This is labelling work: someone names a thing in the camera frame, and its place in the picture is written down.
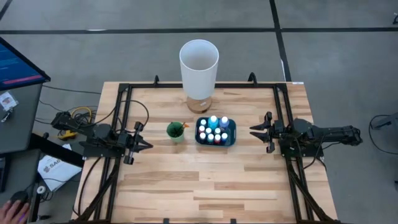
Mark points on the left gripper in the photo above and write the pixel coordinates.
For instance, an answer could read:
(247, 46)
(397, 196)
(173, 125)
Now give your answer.
(129, 141)

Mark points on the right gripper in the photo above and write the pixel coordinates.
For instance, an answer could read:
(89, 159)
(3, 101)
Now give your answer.
(276, 133)

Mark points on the large blue paint bottle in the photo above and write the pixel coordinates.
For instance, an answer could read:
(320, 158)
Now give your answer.
(224, 122)

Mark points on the small green paint bottle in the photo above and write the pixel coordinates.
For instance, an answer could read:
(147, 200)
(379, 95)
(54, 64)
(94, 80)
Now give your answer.
(217, 130)

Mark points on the small red paint bottle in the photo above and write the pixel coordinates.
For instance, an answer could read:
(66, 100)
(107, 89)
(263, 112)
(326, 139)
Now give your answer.
(217, 138)
(203, 122)

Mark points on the orange fan paintbrush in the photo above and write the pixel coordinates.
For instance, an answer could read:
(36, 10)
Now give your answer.
(186, 125)

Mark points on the large teal paint bottle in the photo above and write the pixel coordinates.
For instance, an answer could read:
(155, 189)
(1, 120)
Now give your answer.
(213, 120)

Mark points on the small teal paint bottle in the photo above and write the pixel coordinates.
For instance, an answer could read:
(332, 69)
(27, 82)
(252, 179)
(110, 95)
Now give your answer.
(210, 137)
(208, 130)

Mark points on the small black paint bottle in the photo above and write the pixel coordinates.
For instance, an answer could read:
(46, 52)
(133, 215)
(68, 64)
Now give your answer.
(202, 136)

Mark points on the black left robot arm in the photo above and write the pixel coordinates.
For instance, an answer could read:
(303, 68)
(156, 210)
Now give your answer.
(102, 133)

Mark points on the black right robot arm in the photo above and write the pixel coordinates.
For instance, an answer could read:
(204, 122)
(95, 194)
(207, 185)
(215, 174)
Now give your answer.
(335, 135)

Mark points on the green plastic cup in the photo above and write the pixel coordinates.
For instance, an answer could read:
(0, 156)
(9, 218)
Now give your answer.
(169, 129)

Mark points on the teal plastic bin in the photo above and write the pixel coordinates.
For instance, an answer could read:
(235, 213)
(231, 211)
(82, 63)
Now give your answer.
(231, 137)

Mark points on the white shade wooden base lamp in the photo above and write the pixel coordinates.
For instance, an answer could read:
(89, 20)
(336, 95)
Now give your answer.
(199, 77)

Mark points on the black desk beam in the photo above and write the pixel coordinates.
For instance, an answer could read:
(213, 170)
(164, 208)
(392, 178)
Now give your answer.
(56, 151)

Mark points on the white printed cardboard box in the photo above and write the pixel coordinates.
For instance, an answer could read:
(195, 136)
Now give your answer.
(59, 171)

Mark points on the white tape roll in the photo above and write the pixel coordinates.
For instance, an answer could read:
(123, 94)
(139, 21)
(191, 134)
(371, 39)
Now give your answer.
(41, 189)

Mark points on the computer desk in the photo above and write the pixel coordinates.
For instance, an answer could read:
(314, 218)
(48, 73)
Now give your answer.
(25, 130)

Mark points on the grey floor stand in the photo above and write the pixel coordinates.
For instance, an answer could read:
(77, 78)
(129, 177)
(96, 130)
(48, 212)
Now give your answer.
(385, 122)

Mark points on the black computer mouse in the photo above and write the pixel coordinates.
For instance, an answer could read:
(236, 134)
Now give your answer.
(20, 197)

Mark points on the white badge card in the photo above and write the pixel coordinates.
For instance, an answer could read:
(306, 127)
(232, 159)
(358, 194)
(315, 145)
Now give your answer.
(7, 101)

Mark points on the computer monitor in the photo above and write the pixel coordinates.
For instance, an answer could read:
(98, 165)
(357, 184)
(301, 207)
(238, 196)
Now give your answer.
(15, 67)

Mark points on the person's hand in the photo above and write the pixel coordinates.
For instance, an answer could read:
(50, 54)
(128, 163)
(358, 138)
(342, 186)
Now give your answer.
(9, 214)

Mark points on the black metal table frame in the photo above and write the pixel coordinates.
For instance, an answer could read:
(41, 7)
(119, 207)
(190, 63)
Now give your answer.
(149, 85)

